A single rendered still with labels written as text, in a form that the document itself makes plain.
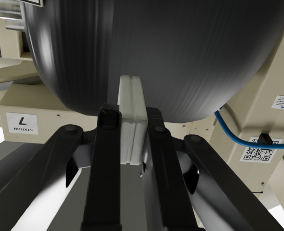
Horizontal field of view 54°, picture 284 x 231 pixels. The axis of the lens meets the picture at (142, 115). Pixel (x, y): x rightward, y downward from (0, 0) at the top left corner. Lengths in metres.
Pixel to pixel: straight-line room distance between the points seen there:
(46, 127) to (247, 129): 0.61
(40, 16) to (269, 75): 0.42
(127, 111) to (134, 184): 3.19
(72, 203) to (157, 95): 2.85
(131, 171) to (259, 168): 2.82
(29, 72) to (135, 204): 2.38
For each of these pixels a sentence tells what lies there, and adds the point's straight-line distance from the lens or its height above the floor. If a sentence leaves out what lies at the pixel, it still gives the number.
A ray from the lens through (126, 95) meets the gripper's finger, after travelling 0.17.
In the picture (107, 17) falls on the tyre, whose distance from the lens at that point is 0.27.
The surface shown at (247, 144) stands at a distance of 0.63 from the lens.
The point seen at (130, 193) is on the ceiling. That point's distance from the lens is 3.25.
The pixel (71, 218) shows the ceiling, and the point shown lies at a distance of 3.04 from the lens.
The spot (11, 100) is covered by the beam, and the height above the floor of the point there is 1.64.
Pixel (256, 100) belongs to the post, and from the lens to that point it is 0.60.
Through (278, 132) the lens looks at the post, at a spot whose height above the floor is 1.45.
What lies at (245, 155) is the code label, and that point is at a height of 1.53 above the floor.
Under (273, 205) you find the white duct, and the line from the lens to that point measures 1.40.
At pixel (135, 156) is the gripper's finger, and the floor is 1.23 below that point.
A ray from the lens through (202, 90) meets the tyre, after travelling 0.33.
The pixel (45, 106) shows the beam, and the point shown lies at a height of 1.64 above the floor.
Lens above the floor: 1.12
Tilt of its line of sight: 35 degrees up
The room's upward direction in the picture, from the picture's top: 170 degrees counter-clockwise
